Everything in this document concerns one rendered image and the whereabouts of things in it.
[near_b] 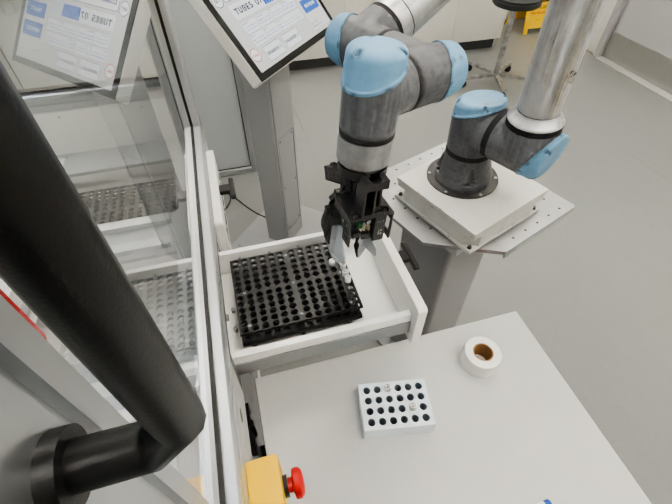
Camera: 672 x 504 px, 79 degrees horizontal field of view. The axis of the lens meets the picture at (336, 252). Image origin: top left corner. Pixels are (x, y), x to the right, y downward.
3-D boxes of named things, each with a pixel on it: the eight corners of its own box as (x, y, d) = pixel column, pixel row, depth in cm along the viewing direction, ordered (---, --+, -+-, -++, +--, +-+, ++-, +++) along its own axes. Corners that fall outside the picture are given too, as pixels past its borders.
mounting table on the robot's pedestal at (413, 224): (451, 164, 147) (458, 136, 139) (559, 235, 123) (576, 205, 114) (351, 213, 129) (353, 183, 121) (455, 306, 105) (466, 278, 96)
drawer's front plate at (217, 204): (221, 183, 112) (212, 148, 104) (232, 259, 93) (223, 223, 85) (214, 184, 111) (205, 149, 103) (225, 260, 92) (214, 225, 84)
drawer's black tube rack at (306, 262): (336, 259, 90) (336, 239, 85) (361, 325, 79) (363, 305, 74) (235, 281, 86) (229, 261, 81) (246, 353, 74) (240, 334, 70)
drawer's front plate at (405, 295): (369, 239, 97) (372, 203, 89) (419, 342, 78) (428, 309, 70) (362, 240, 97) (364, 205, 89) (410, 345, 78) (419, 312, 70)
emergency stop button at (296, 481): (301, 469, 59) (300, 461, 57) (308, 499, 57) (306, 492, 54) (281, 475, 59) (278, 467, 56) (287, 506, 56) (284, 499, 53)
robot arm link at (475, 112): (465, 127, 109) (477, 77, 99) (508, 148, 102) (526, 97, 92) (435, 144, 104) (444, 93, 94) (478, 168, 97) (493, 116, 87)
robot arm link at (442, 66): (418, 23, 59) (362, 35, 54) (481, 46, 53) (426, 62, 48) (408, 78, 65) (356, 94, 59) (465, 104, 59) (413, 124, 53)
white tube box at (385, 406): (421, 387, 78) (424, 378, 75) (432, 432, 72) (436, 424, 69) (357, 393, 77) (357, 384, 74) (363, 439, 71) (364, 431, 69)
